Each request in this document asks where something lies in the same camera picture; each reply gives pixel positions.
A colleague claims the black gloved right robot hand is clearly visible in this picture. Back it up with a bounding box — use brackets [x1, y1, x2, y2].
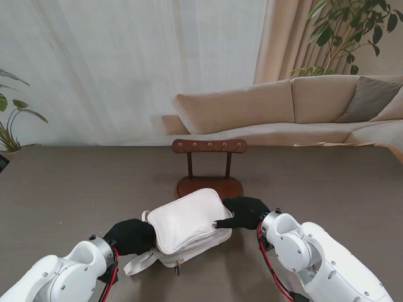
[212, 196, 271, 231]

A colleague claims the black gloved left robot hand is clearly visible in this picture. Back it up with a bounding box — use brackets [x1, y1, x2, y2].
[103, 218, 157, 257]

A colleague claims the cream white zipper bag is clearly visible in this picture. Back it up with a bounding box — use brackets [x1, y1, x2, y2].
[123, 187, 234, 277]

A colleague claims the beige sofa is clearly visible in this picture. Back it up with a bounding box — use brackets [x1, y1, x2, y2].
[162, 74, 403, 152]

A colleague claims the white sheer curtain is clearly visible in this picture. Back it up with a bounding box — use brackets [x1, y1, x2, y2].
[0, 0, 268, 147]

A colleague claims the grey sofa cushion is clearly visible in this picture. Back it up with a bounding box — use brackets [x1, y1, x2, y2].
[335, 75, 403, 123]

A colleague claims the beige pleated curtain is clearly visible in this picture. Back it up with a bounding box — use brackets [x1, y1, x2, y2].
[253, 0, 403, 85]

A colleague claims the broad-leaf green houseplant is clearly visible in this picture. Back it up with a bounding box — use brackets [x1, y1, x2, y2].
[0, 69, 48, 152]

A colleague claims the beige sofa cushion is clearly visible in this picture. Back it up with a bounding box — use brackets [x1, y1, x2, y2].
[370, 94, 403, 123]

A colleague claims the tall dark-leaf houseplant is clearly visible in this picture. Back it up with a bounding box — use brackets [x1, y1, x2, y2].
[291, 0, 403, 78]

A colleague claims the red left arm cable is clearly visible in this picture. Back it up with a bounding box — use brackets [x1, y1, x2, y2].
[99, 247, 120, 302]

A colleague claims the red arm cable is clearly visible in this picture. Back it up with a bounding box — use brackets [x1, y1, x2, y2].
[257, 221, 303, 302]
[99, 247, 120, 302]

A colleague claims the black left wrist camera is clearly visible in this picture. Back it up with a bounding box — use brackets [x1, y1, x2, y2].
[97, 262, 120, 284]

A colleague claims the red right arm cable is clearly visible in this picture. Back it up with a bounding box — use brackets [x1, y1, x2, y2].
[257, 221, 303, 302]

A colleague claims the brown wooden necklace stand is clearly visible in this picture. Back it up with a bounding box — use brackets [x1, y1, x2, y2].
[171, 138, 248, 199]

